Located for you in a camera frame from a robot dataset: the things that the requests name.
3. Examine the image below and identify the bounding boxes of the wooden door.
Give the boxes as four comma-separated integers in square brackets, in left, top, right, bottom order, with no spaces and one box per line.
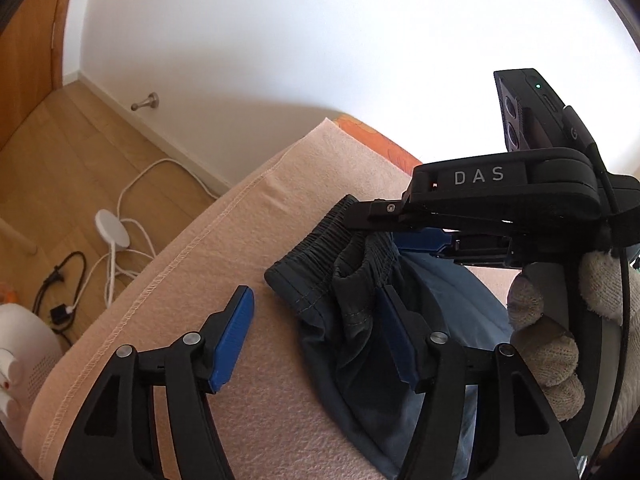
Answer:
[0,0,83,151]

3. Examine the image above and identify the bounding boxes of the white cable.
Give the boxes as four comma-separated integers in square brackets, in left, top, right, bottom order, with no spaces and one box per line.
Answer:
[102,159,221,306]

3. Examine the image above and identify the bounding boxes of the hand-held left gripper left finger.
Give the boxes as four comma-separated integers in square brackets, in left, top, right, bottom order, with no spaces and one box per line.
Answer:
[52,285,256,480]

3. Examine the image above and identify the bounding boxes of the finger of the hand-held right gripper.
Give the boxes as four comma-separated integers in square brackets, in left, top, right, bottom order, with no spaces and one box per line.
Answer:
[344,196,416,233]
[392,226,463,262]

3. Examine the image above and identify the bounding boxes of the black cable with adapter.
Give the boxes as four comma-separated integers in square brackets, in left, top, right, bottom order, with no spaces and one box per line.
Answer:
[34,251,87,333]

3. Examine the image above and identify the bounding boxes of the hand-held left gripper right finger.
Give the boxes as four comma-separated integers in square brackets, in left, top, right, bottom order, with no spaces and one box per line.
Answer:
[377,285,581,480]

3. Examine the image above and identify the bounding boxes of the white appliance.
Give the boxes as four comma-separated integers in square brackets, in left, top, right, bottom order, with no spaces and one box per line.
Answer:
[0,302,61,431]

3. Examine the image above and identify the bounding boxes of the dark grey pants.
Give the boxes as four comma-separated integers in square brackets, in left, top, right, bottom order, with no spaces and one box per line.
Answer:
[264,195,516,480]

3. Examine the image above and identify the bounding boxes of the pink blanket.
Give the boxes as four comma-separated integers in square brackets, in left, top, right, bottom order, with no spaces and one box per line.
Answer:
[22,117,511,480]

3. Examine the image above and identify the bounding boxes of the orange cushion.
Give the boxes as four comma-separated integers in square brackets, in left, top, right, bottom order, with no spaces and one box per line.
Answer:
[332,114,423,181]

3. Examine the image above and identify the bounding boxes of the white round device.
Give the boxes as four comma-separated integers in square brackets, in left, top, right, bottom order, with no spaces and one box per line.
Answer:
[95,209,132,248]

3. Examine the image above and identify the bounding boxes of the person's right hand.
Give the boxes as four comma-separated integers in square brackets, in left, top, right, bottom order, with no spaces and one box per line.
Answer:
[506,249,640,423]

